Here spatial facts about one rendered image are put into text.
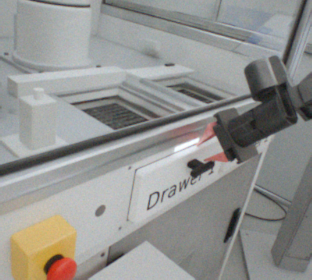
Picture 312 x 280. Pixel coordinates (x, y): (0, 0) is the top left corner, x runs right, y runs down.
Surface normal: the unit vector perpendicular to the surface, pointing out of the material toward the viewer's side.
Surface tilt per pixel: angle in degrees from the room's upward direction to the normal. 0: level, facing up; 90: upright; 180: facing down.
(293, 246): 90
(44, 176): 90
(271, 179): 90
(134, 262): 0
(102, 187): 90
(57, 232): 0
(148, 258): 0
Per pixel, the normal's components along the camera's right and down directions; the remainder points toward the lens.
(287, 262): -0.09, 0.39
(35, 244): 0.17, -0.90
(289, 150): -0.62, 0.22
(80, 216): 0.73, 0.39
